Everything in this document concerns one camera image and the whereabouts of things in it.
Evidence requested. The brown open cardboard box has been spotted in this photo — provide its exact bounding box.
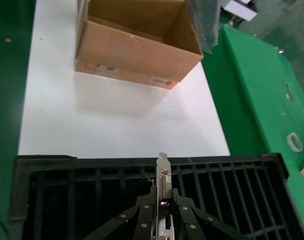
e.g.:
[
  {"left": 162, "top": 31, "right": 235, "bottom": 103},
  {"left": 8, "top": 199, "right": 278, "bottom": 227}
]
[{"left": 74, "top": 0, "right": 205, "bottom": 90}]

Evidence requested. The translucent grey antistatic bag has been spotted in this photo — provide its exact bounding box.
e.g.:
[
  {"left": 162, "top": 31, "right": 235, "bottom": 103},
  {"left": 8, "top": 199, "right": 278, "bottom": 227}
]
[{"left": 185, "top": 0, "right": 222, "bottom": 55}]

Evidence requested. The graphics card with silver bracket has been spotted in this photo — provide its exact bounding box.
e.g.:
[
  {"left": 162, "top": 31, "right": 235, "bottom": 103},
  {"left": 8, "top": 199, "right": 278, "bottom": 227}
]
[{"left": 155, "top": 151, "right": 178, "bottom": 240}]

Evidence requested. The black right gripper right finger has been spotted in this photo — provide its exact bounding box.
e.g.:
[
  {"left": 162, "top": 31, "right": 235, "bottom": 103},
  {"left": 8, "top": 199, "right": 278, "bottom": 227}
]
[{"left": 171, "top": 188, "right": 253, "bottom": 240}]

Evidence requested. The clear plastic scrap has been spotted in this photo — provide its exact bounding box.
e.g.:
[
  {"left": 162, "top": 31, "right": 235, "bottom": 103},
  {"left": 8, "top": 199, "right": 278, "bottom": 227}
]
[{"left": 283, "top": 83, "right": 297, "bottom": 101}]

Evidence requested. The green cloth covered table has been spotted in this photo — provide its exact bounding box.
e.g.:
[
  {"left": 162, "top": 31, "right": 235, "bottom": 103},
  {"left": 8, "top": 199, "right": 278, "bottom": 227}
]
[{"left": 201, "top": 23, "right": 304, "bottom": 176}]

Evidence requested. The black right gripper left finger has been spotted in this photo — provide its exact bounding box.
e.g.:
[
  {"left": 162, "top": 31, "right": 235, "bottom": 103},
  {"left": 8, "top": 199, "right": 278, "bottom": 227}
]
[{"left": 83, "top": 187, "right": 159, "bottom": 240}]

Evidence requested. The black slotted plastic container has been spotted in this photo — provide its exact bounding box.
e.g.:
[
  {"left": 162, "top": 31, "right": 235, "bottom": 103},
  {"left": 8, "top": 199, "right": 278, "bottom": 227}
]
[{"left": 8, "top": 152, "right": 304, "bottom": 240}]

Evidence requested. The white tape roll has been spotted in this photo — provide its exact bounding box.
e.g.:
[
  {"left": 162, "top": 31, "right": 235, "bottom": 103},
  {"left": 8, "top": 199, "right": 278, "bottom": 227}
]
[{"left": 286, "top": 132, "right": 304, "bottom": 153}]

